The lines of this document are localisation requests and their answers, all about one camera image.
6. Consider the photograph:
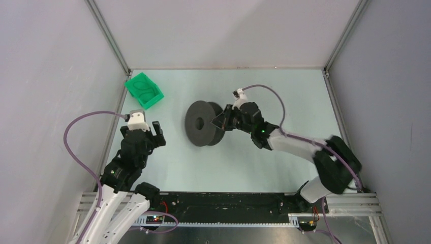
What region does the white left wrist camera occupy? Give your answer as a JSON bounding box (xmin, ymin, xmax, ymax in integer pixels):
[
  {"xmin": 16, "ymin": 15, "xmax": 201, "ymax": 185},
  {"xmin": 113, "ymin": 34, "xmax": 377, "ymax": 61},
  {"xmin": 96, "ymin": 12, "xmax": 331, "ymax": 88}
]
[{"xmin": 127, "ymin": 109, "xmax": 150, "ymax": 132}]

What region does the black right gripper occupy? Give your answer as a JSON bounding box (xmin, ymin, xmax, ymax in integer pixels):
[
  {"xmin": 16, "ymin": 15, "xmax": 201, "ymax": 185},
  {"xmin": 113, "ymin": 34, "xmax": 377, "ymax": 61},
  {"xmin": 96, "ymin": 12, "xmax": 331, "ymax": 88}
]
[{"xmin": 210, "ymin": 104, "xmax": 253, "ymax": 135}]

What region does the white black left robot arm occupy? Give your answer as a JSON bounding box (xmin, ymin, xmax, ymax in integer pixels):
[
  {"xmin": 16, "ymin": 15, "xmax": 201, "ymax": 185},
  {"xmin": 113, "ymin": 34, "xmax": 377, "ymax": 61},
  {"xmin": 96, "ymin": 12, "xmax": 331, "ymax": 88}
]
[{"xmin": 70, "ymin": 121, "xmax": 166, "ymax": 243}]

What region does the aluminium frame rail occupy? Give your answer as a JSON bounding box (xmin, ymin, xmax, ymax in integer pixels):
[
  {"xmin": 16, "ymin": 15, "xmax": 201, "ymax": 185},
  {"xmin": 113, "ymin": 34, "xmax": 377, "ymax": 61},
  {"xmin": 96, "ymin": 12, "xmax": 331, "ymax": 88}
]
[{"xmin": 85, "ymin": 0, "xmax": 131, "ymax": 76}]

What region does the right controller circuit board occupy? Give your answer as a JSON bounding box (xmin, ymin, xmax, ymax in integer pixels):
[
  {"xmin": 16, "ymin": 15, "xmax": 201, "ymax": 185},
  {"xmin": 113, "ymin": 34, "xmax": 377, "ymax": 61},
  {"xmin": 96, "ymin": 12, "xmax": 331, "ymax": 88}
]
[{"xmin": 298, "ymin": 220, "xmax": 319, "ymax": 233}]

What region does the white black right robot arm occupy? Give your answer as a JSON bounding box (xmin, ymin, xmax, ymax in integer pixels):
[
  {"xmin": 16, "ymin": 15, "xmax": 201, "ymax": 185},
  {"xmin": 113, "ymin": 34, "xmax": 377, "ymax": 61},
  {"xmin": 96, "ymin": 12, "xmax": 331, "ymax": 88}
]
[{"xmin": 211, "ymin": 102, "xmax": 362, "ymax": 212}]

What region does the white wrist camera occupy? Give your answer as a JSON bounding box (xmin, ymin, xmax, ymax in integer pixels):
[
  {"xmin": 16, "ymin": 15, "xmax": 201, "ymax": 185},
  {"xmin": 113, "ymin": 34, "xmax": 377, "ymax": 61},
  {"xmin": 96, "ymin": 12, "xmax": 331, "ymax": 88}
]
[
  {"xmin": 232, "ymin": 88, "xmax": 248, "ymax": 109},
  {"xmin": 127, "ymin": 109, "xmax": 150, "ymax": 132}
]

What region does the dark grey cable spool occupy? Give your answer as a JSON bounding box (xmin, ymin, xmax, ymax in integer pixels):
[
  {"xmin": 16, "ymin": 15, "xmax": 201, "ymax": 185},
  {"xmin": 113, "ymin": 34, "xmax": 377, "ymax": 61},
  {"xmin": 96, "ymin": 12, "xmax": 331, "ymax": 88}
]
[{"xmin": 184, "ymin": 100, "xmax": 225, "ymax": 147}]

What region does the slotted white cable duct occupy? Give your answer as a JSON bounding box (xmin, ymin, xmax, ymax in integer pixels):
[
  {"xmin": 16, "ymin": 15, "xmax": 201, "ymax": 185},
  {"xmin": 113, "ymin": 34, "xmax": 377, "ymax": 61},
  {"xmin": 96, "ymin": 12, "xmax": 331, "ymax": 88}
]
[{"xmin": 132, "ymin": 216, "xmax": 299, "ymax": 228}]

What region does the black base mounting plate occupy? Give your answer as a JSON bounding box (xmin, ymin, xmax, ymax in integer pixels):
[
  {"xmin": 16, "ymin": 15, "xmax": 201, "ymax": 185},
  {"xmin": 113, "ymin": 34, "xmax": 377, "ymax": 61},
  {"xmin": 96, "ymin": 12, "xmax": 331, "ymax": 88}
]
[{"xmin": 155, "ymin": 192, "xmax": 329, "ymax": 223}]

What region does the green plastic bin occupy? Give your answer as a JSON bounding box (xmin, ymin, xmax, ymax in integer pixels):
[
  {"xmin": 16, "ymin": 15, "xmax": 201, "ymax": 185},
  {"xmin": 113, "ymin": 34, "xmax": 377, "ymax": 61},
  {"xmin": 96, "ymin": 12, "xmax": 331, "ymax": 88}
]
[{"xmin": 125, "ymin": 73, "xmax": 164, "ymax": 110}]

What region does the controller circuit board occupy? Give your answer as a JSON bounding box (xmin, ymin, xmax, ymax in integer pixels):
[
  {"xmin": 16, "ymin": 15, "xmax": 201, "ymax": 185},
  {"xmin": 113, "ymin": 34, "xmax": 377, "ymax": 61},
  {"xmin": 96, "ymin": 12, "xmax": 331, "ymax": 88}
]
[
  {"xmin": 298, "ymin": 220, "xmax": 319, "ymax": 233},
  {"xmin": 145, "ymin": 215, "xmax": 164, "ymax": 225}
]

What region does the left controller circuit board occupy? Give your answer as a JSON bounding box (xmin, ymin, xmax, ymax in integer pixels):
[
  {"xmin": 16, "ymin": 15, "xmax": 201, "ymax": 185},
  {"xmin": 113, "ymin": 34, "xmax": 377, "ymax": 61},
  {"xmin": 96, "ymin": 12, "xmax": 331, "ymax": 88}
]
[{"xmin": 145, "ymin": 215, "xmax": 164, "ymax": 225}]

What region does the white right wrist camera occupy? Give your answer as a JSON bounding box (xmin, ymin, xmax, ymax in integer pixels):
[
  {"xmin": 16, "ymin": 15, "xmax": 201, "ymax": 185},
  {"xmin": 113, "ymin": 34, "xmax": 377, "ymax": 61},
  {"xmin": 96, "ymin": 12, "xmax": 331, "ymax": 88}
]
[{"xmin": 232, "ymin": 88, "xmax": 248, "ymax": 109}]

